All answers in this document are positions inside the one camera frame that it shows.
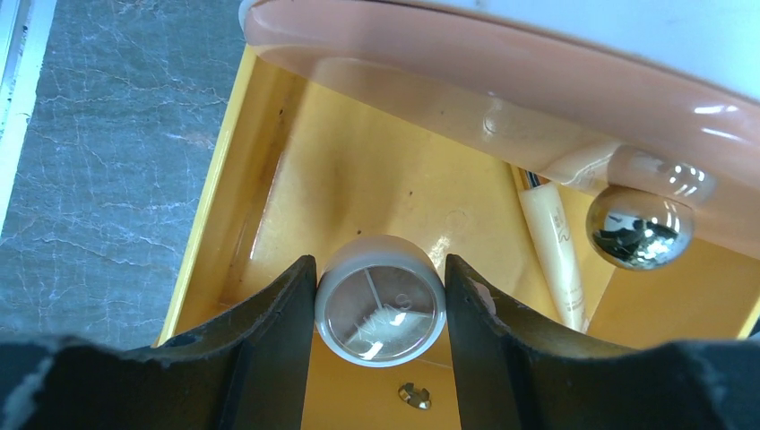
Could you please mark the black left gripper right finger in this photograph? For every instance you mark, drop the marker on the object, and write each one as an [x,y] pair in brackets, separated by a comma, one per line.
[515,368]

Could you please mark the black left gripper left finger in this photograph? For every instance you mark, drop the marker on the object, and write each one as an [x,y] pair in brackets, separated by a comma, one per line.
[243,369]

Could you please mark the small round pink jar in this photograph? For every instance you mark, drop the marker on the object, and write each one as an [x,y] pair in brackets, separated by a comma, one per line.
[379,302]

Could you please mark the wooden handle makeup brush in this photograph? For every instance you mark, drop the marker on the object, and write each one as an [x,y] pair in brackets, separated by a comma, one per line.
[546,220]

